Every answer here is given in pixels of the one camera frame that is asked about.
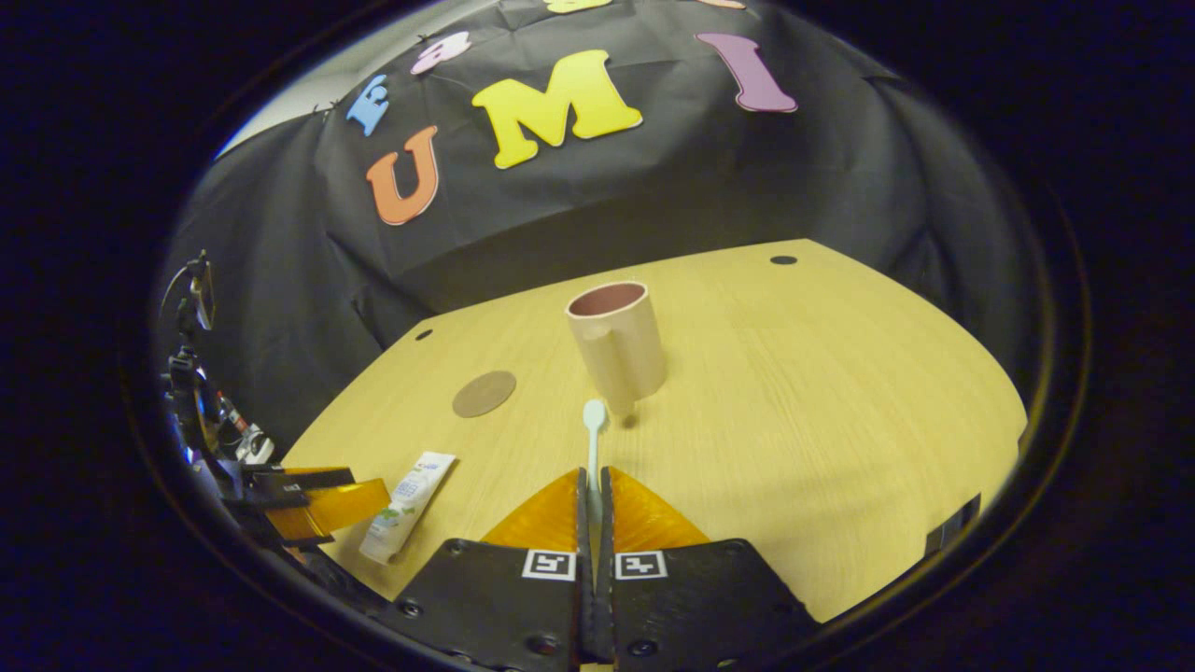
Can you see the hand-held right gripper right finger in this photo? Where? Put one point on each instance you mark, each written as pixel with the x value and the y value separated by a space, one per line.
pixel 691 607

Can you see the black backdrop cloth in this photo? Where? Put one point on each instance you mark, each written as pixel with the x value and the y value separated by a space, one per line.
pixel 653 205

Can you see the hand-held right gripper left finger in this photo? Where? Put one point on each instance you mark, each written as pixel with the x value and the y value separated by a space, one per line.
pixel 523 616

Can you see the round brown coaster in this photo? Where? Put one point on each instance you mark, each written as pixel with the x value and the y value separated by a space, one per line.
pixel 484 394

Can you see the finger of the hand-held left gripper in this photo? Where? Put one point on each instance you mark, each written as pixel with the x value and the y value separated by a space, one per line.
pixel 341 509
pixel 299 485

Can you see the pale mint toothbrush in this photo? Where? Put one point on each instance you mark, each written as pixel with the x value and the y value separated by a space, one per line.
pixel 595 415

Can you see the black rectangular object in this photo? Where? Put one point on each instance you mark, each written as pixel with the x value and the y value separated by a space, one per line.
pixel 952 527

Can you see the white toothpaste tube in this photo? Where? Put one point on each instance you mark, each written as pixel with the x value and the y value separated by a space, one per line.
pixel 406 509

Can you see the beige cup with pink inside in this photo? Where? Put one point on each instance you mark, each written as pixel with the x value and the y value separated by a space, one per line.
pixel 621 355

